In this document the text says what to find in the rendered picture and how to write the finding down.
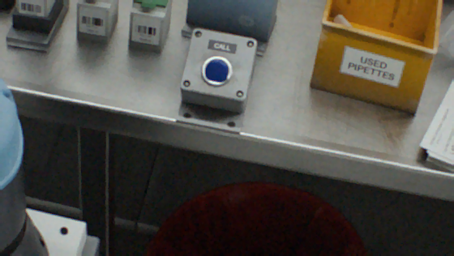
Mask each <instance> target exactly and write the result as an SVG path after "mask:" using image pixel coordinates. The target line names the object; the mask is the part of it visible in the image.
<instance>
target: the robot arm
mask: <svg viewBox="0 0 454 256"><path fill-rule="evenodd" d="M22 157H23V137H22V128H21V126H20V124H19V119H18V114H17V110H16V107H15V100H14V98H13V96H12V95H11V91H10V89H9V88H8V87H7V85H6V83H5V82H4V81H3V79H2V78H1V77H0V256H49V251H48V248H47V245H46V242H45V239H44V238H43V236H42V235H41V233H40V232H39V231H38V228H37V227H36V225H35V224H34V223H33V222H32V219H31V217H30V215H29V214H28V213H27V212H26V199H25V190H24V172H23V162H22Z"/></svg>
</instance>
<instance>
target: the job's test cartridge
mask: <svg viewBox="0 0 454 256"><path fill-rule="evenodd" d="M55 2H56V0H16V12H19V13H22V14H29V15H36V16H38V15H39V16H43V17H46V18H48V16H49V13H50V12H51V11H52V9H53V7H54V3H55Z"/></svg>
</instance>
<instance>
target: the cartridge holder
mask: <svg viewBox="0 0 454 256"><path fill-rule="evenodd" d="M69 5H70V0H56V2H55V3H54V7H53V9H52V11H51V12H50V13H49V16H48V18H46V17H43V16H39V15H38V16H36V15H29V14H22V13H19V12H16V6H15V9H14V11H13V12H12V25H11V29H10V31H9V32H8V33H7V34H6V44H7V45H16V46H19V47H26V48H30V49H36V50H44V51H48V50H49V46H50V44H51V42H52V40H53V38H54V36H55V34H56V32H57V30H58V27H59V25H60V23H61V22H62V19H63V17H64V15H65V14H66V12H67V9H68V7H69Z"/></svg>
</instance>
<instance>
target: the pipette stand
mask: <svg viewBox="0 0 454 256"><path fill-rule="evenodd" d="M277 5H278V0H187V7H186V22H185V23H184V25H183V28H182V31H181V35H183V36H188V37H191V35H192V32H193V30H194V29H195V28H201V29H205V30H208V31H213V32H221V33H224V34H229V35H233V36H244V37H249V38H252V39H255V40H256V42H257V47H256V53H257V54H259V55H264V52H265V49H266V48H267V43H268V40H269V38H270V36H271V34H272V30H273V28H274V26H275V22H276V17H277V15H276V9H277Z"/></svg>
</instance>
